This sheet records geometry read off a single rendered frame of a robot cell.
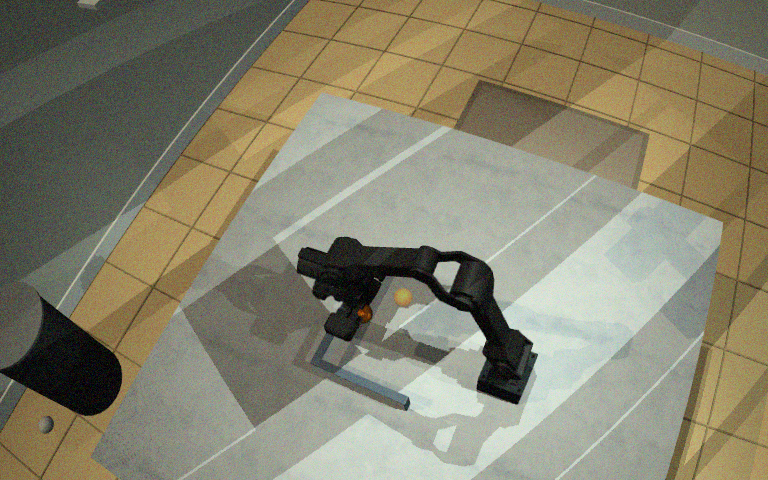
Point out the clear blue-grey l-shaped low wall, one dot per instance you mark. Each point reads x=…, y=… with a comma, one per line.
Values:
x=318, y=361

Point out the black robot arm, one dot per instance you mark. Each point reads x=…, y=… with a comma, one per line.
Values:
x=348, y=264

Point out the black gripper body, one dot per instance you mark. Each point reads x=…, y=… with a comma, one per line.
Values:
x=344, y=326

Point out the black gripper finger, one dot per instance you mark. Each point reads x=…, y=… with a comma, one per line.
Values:
x=339, y=311
x=375, y=288

